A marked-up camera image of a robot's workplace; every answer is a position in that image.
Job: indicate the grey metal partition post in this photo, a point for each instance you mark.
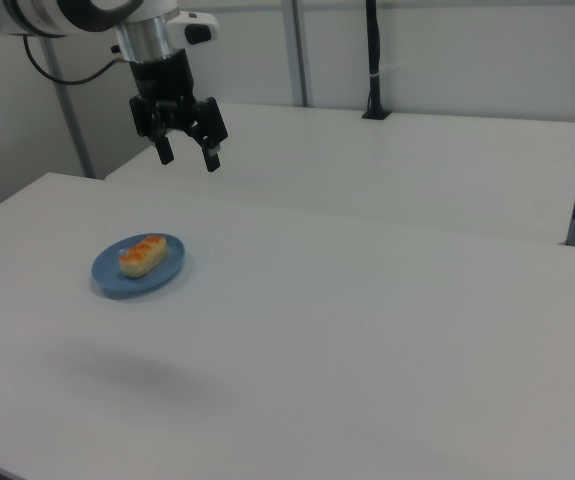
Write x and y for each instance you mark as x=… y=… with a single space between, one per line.
x=74 y=125
x=301 y=50

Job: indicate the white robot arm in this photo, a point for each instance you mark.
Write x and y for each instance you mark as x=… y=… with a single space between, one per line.
x=147 y=27

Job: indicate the white side table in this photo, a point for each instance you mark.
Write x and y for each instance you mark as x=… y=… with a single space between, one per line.
x=367 y=160

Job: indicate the orange glazed bread roll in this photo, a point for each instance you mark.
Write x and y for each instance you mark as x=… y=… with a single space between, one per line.
x=142 y=255

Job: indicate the blue round plate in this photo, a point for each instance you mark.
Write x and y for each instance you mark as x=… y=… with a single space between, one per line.
x=167 y=272

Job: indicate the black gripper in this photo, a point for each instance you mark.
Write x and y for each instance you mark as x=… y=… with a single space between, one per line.
x=164 y=85

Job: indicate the black camera pole with base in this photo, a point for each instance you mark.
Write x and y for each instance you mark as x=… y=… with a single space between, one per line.
x=374 y=60

